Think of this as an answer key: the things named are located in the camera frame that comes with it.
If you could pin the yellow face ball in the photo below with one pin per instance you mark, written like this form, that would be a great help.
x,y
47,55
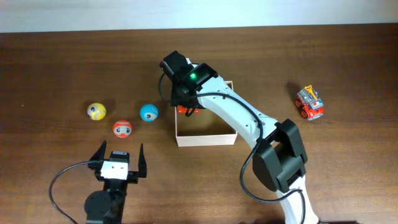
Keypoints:
x,y
96,111

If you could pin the red face ball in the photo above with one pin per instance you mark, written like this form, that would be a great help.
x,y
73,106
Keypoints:
x,y
122,128

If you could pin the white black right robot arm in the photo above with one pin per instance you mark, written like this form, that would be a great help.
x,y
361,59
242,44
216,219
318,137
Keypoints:
x,y
278,156

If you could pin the red toy truck blue tracks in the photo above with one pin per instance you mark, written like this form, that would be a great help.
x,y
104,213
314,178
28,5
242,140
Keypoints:
x,y
183,110

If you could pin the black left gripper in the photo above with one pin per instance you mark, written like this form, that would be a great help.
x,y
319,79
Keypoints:
x,y
133,177

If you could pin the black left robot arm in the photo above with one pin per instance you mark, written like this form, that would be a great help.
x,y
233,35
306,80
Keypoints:
x,y
107,205

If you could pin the red toy truck yellow ladder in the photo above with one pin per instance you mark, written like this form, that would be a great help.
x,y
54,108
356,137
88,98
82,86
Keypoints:
x,y
309,103

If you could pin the blue face ball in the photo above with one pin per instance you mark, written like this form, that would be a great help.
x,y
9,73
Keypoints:
x,y
149,112

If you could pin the white cardboard box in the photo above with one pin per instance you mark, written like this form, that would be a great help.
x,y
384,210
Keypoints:
x,y
202,128

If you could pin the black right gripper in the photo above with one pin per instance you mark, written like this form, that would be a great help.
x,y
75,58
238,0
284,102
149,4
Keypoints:
x,y
175,99

